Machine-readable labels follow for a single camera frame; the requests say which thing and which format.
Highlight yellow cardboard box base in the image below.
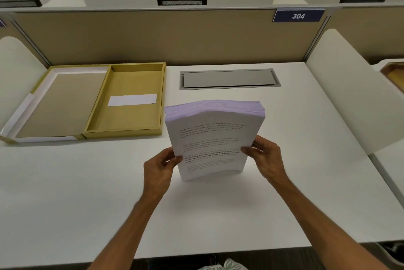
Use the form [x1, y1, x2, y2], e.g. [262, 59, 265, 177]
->
[82, 62, 167, 140]

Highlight brown wooden tray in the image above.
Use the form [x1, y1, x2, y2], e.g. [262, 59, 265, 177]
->
[380, 62, 404, 93]

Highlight white paper label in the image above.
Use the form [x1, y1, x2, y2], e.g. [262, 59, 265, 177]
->
[108, 94, 157, 107]

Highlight person's patterned garment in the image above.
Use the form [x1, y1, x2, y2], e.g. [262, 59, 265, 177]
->
[197, 258, 248, 270]

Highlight thick stack of printed paper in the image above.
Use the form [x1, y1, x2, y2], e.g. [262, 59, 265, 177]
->
[164, 100, 266, 182]

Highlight person's right hand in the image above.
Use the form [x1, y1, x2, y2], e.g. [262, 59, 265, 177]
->
[241, 136, 290, 187]

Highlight person's right forearm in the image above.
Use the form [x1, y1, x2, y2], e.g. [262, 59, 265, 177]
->
[271, 177, 392, 270]

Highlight blue number sign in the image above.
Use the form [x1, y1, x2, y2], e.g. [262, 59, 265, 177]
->
[273, 9, 326, 23]

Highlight black bag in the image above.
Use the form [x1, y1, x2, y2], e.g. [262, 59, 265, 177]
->
[376, 241, 404, 267]

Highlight grey desk cable hatch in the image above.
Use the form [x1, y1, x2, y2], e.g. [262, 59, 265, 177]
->
[179, 69, 281, 90]

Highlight person's left forearm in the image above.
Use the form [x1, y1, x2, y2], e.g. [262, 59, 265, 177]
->
[87, 192, 165, 270]

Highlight person's left hand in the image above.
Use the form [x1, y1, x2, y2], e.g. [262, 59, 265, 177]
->
[143, 147, 183, 201]

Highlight beige desk partition panel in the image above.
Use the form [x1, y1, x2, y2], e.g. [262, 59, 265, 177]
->
[0, 4, 404, 68]

